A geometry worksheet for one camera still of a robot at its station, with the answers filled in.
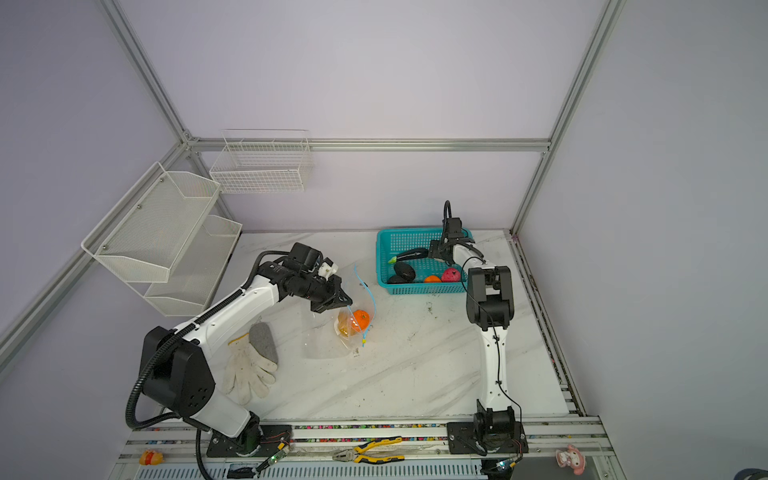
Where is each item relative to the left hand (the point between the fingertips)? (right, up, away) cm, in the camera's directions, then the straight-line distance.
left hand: (351, 302), depth 80 cm
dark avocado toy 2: (+12, +5, +22) cm, 26 cm away
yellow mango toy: (-3, -7, +6) cm, 10 cm away
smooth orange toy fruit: (+25, +5, +21) cm, 33 cm away
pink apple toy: (+32, +6, +21) cm, 39 cm away
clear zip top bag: (-11, -12, +13) cm, 20 cm away
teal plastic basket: (+12, +19, +31) cm, 38 cm away
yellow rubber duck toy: (-46, -36, -10) cm, 59 cm away
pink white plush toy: (+54, -35, -11) cm, 65 cm away
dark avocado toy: (+16, +8, +23) cm, 29 cm away
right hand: (+30, +16, +31) cm, 46 cm away
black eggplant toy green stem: (+19, +14, +29) cm, 38 cm away
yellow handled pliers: (+1, -35, -9) cm, 37 cm away
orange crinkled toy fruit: (+2, -6, +4) cm, 8 cm away
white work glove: (-31, -20, +5) cm, 37 cm away
